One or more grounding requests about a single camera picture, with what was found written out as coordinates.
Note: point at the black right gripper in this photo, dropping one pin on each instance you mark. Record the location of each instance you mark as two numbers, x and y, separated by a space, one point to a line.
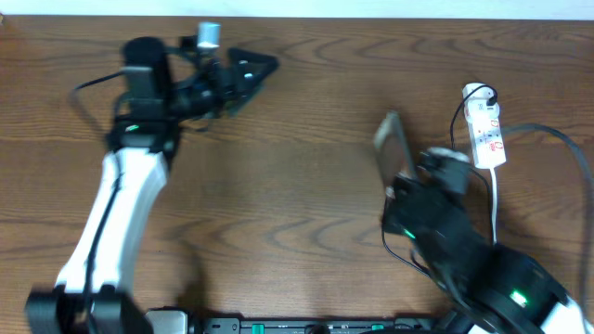
402 182

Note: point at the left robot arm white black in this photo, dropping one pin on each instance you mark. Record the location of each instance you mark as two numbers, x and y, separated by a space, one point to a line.
165 86

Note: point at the white red power strip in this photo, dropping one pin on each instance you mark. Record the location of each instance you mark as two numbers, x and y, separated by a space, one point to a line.
481 112

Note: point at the gold Galaxy smartphone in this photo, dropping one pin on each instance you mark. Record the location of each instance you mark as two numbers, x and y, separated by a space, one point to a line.
391 150

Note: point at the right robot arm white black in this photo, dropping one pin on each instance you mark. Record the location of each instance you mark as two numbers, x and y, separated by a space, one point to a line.
501 290

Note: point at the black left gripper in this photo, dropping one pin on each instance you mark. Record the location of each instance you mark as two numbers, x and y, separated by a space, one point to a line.
225 83

